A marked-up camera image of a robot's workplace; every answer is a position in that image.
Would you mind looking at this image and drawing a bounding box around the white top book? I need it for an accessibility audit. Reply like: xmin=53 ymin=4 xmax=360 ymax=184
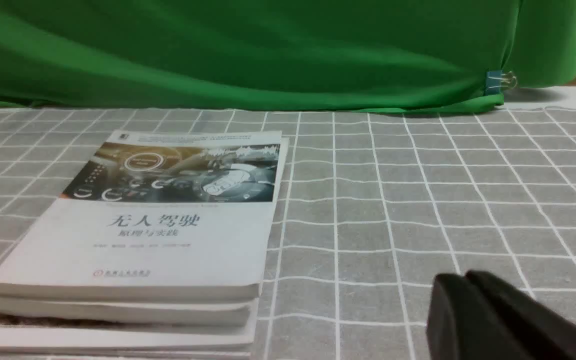
xmin=0 ymin=131 xmax=283 ymax=302

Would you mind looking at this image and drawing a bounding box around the white book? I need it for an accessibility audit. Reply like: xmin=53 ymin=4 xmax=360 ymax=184
xmin=0 ymin=138 xmax=290 ymax=327
xmin=0 ymin=131 xmax=283 ymax=302
xmin=0 ymin=301 xmax=259 ymax=360

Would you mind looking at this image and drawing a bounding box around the green backdrop cloth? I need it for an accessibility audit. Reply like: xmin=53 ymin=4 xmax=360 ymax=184
xmin=0 ymin=0 xmax=576 ymax=114

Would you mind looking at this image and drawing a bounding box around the blue binder clip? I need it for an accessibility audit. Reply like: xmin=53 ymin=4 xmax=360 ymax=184
xmin=483 ymin=70 xmax=518 ymax=96

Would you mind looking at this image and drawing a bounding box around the white bottom book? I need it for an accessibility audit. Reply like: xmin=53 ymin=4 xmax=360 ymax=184
xmin=0 ymin=301 xmax=259 ymax=360

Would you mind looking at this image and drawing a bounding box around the grey checked tablecloth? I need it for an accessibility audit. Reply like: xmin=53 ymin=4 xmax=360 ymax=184
xmin=0 ymin=87 xmax=576 ymax=360

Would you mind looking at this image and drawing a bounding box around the white middle book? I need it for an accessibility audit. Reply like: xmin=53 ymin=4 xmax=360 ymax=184
xmin=0 ymin=138 xmax=290 ymax=327

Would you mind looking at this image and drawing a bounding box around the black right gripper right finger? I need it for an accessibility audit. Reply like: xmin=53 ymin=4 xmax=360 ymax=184
xmin=465 ymin=270 xmax=576 ymax=360

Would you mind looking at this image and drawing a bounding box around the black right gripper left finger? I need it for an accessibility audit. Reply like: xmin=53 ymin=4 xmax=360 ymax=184
xmin=426 ymin=273 xmax=533 ymax=360

